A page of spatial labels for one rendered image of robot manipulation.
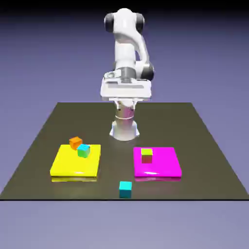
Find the small yellow-green cube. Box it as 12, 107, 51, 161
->
141, 148, 154, 164

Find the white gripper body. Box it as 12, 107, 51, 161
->
100, 77, 153, 102

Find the large magenta box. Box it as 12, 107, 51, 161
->
133, 146, 183, 178

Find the small orange cube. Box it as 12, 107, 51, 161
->
69, 136, 83, 151

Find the small cyan cube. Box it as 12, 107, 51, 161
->
119, 181, 133, 199
77, 143, 91, 159

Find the large yellow box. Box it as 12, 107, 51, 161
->
50, 144, 102, 178

